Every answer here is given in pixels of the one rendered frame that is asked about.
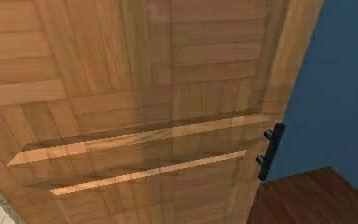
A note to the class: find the light wooden room door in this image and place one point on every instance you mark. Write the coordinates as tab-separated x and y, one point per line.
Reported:
127	83

